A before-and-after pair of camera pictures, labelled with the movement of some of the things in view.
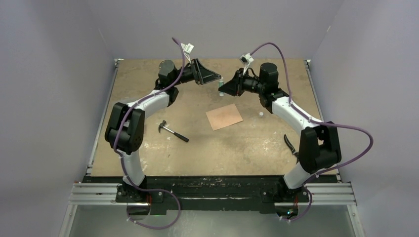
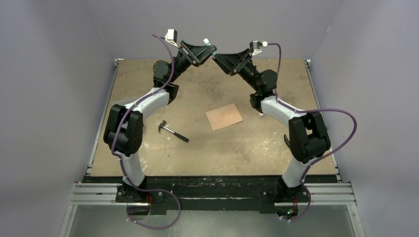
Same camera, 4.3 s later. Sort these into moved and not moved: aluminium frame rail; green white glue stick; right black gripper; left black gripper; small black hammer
Moved: left black gripper; right black gripper; green white glue stick
Not moved: aluminium frame rail; small black hammer
